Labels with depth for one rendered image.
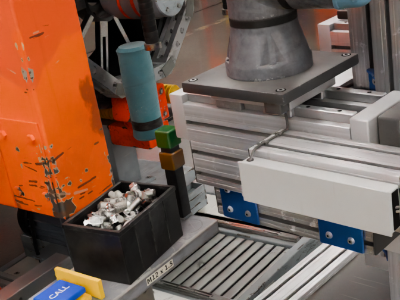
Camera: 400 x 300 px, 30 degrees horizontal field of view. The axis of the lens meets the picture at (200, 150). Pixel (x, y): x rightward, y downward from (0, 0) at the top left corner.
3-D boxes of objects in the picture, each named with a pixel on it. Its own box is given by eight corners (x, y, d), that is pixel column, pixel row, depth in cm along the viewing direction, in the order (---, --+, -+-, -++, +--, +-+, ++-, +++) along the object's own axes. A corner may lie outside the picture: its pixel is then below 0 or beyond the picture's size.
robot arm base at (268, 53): (330, 57, 130) (324, 1, 126) (278, 84, 120) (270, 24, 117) (262, 52, 140) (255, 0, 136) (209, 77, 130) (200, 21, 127)
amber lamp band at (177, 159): (172, 162, 163) (168, 145, 161) (186, 164, 160) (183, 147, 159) (160, 169, 160) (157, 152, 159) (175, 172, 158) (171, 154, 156)
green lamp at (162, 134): (168, 141, 161) (165, 124, 160) (182, 143, 159) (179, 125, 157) (156, 148, 158) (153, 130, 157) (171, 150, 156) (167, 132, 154)
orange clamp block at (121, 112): (109, 90, 215) (112, 120, 217) (129, 91, 210) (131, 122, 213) (126, 86, 221) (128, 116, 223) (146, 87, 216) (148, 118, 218)
